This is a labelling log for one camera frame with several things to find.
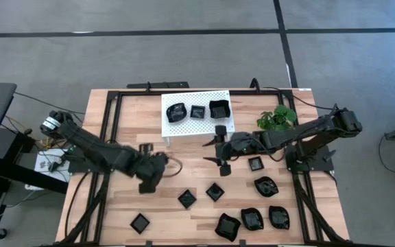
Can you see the black planter edge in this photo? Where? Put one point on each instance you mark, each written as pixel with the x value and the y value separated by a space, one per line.
pixel 227 227

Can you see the black aluminium table frame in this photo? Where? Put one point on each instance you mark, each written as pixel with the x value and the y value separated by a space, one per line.
pixel 135 92

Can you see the deep square black bowl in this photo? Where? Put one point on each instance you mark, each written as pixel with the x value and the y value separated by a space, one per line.
pixel 219 109

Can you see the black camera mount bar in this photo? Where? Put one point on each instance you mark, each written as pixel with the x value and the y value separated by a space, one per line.
pixel 159 85

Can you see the white small table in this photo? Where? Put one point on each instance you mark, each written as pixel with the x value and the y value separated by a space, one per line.
pixel 183 130

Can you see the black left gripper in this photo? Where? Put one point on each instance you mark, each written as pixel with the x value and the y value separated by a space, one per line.
pixel 146 171

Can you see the black planter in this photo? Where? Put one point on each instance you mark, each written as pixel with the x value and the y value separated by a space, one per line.
pixel 140 223
pixel 256 164

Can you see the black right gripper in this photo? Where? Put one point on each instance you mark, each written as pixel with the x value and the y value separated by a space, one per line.
pixel 235 147

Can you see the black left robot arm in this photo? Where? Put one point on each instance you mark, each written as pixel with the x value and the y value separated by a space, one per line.
pixel 91 147

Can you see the green plant in white pot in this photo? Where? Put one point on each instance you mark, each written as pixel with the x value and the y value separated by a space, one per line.
pixel 279 116

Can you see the oval leaf black plate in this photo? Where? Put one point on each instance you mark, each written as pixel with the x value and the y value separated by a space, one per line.
pixel 252 219
pixel 266 187
pixel 176 113
pixel 279 217

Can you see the footed square black plate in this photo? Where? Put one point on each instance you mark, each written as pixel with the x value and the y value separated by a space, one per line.
pixel 215 192
pixel 187 199

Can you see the white power adapter box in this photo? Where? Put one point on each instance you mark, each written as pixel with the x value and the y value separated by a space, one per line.
pixel 45 161

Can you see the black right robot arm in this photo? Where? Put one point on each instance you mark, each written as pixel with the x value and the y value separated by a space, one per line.
pixel 303 132

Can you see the small square black plate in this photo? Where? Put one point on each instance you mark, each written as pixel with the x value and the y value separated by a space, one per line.
pixel 197 112

